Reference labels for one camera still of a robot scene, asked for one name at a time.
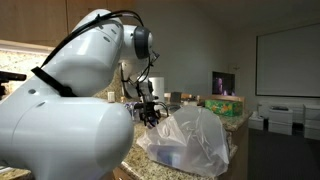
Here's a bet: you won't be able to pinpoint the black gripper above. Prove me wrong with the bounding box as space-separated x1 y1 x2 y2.
135 102 161 124

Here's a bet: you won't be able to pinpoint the translucent plastic bag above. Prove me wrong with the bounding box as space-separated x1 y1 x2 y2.
137 106 229 177

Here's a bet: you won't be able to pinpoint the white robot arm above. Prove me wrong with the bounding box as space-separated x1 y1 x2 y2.
0 9 160 180

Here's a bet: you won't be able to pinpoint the white paper towel roll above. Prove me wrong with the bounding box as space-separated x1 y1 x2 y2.
149 77 164 102

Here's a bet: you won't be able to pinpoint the green tissue box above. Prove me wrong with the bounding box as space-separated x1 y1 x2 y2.
205 100 243 117

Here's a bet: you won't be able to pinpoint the monitor screen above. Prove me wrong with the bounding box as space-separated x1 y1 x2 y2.
212 71 235 96

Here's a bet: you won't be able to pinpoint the white storage boxes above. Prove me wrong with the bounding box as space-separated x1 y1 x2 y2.
249 101 320 140

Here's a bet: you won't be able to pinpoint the wooden upper cabinets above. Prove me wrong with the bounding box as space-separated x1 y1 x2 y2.
0 0 137 47

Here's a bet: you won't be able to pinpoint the white projector screen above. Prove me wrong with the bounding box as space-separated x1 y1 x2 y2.
255 24 320 98

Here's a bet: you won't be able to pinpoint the white wall outlet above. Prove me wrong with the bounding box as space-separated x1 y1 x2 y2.
107 92 115 102

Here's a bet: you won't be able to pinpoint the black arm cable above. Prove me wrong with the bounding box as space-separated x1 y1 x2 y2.
30 9 161 101

